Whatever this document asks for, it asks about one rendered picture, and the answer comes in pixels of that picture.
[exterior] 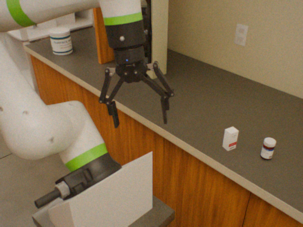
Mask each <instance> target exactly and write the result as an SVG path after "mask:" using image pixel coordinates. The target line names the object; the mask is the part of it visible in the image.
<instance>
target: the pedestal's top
mask: <svg viewBox="0 0 303 227"><path fill-rule="evenodd" d="M62 201H63V199H61V198H58V199H56V200H54V201H53V202H52V203H50V204H48V205H47V206H46V207H44V208H42V209H41V210H39V211H38V212H36V213H35V214H34V215H32V218H33V221H34V224H35V225H36V226H37V227H56V226H55V225H54V224H53V222H51V220H50V217H49V213H48V209H50V208H52V207H53V206H55V205H56V204H58V203H60V202H62ZM174 219H175V210H174V209H172V208H170V207H169V206H168V205H166V204H165V203H164V202H162V201H161V200H159V199H158V198H156V197H155V196H154V195H152V209H150V210H149V211H148V212H146V213H145V214H144V215H142V216H141V217H139V218H138V219H137V220H136V221H135V222H133V223H132V224H130V225H129V226H128V227H167V226H168V224H169V223H170V222H172V221H173V220H174Z"/></svg>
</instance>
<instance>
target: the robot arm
mask: <svg viewBox="0 0 303 227"><path fill-rule="evenodd" d="M142 1H144V0H0V32H8V31H13V30H18V29H22V28H26V27H28V26H33V25H36V24H40V23H43V22H46V21H49V20H53V19H56V18H58V17H61V16H64V15H68V14H71V13H75V12H79V11H84V10H88V9H96V8H98V7H101V11H102V13H103V19H104V24H105V29H106V34H107V41H108V45H109V47H110V48H113V52H114V58H115V62H116V68H111V67H107V68H106V69H105V80H104V84H103V87H102V91H101V95H100V98H99V101H98V102H99V103H101V104H102V103H104V104H106V105H107V109H108V113H109V115H112V117H113V122H114V127H115V128H118V126H119V124H120V122H119V118H118V112H117V107H116V101H112V100H113V98H114V96H116V94H117V92H118V91H119V89H120V87H121V85H122V84H123V82H124V81H125V82H126V83H128V84H129V83H133V82H135V83H138V82H139V81H141V80H142V81H143V82H144V83H145V84H147V85H149V86H150V87H151V88H152V89H153V90H154V91H155V92H156V93H158V94H159V95H160V96H161V108H162V115H163V122H164V124H167V121H168V118H167V110H169V98H170V97H171V96H174V95H175V90H174V89H173V88H172V86H171V85H170V83H169V81H168V80H167V79H166V77H165V76H164V75H163V73H162V71H161V70H160V67H159V63H158V62H157V61H155V62H154V63H150V64H147V63H146V61H145V56H144V49H143V43H144V42H145V41H146V39H145V32H144V25H143V16H142V9H141V2H142ZM147 69H151V71H154V73H155V75H156V76H157V77H158V79H159V80H160V82H161V84H162V85H163V86H164V88H165V89H166V90H167V92H166V91H164V89H163V88H162V87H160V86H159V85H158V84H157V83H155V81H154V80H153V79H151V78H150V76H149V75H147V73H146V71H147ZM114 72H116V73H117V74H118V76H119V77H120V80H119V81H118V83H117V85H116V87H115V88H114V89H113V91H112V93H111V95H110V96H109V98H106V94H107V92H108V88H109V84H110V80H111V77H112V76H113V74H114ZM0 132H1V134H2V136H3V139H4V141H5V144H6V146H7V148H8V149H9V150H10V151H11V152H12V153H13V155H15V156H17V157H19V158H22V159H26V160H38V159H42V158H45V157H48V156H50V155H53V154H56V153H58V154H59V156H60V158H61V160H62V161H63V162H64V165H65V166H66V167H67V168H68V169H69V171H70V172H71V173H69V174H67V175H65V176H63V177H61V178H60V179H59V180H57V181H55V184H56V185H55V187H54V190H53V191H51V192H49V193H48V194H46V195H44V196H42V197H40V198H39V199H37V200H35V201H34V204H35V206H36V207H37V208H38V209H39V208H41V207H42V206H44V205H46V204H48V203H49V202H52V201H53V200H54V199H56V198H58V197H59V198H61V199H63V200H66V199H68V198H70V197H73V196H75V195H76V194H78V193H80V192H82V191H84V190H86V189H88V188H89V187H91V186H93V185H95V184H97V183H99V182H101V181H102V180H103V179H105V178H107V177H109V176H111V175H112V174H113V173H115V172H117V171H118V170H120V169H121V168H122V167H121V164H120V163H118V162H117V161H115V160H114V159H113V158H112V157H111V155H110V154H109V152H108V150H107V148H106V145H105V142H104V140H103V138H102V137H101V135H100V132H99V131H98V130H97V128H96V126H95V124H94V122H93V120H92V118H91V117H90V115H89V113H88V111H87V110H86V107H85V106H84V105H83V103H81V102H79V101H69V102H64V103H58V104H53V105H46V104H45V103H44V102H43V101H42V99H41V98H40V97H39V96H38V94H37V93H36V92H35V90H34V89H33V88H32V87H31V85H30V84H29V82H28V81H27V80H26V78H25V76H24V75H23V74H22V72H21V71H20V69H19V68H18V66H17V65H16V63H15V62H14V61H13V59H12V57H11V55H10V54H9V53H8V51H7V49H6V47H5V45H4V44H3V42H2V41H1V39H0Z"/></svg>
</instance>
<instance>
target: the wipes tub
mask: <svg viewBox="0 0 303 227"><path fill-rule="evenodd" d="M49 36H50V38H51V44H52V50H53V53H54V54H55V55H67V54H70V53H71V52H72V51H73V49H72V42H71V36H70V29H69V28H67V27H55V28H52V29H50V30H49Z"/></svg>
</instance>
